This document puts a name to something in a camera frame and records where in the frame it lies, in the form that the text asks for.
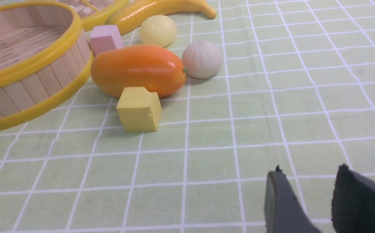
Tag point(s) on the green checkered tablecloth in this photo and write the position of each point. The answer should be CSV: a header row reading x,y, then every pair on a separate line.
x,y
296,89

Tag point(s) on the pale yellow bun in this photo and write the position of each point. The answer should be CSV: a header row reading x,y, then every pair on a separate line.
x,y
159,30

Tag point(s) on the yellow toy banana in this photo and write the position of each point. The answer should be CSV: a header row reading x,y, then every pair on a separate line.
x,y
131,16

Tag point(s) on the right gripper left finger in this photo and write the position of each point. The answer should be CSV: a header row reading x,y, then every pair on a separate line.
x,y
282,210

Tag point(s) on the bamboo steamer tray yellow rim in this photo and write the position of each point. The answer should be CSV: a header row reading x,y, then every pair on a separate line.
x,y
45,59

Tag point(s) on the pink foam cube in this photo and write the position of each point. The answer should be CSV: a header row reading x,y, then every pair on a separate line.
x,y
105,38

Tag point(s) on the orange toy mango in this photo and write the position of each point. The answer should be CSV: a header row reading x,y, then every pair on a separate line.
x,y
153,67

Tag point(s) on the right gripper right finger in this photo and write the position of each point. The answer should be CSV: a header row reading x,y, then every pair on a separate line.
x,y
353,202

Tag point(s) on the yellow foam cube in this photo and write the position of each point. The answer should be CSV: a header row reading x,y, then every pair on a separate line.
x,y
139,110

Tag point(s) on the white bun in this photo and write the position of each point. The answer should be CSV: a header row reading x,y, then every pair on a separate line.
x,y
202,59

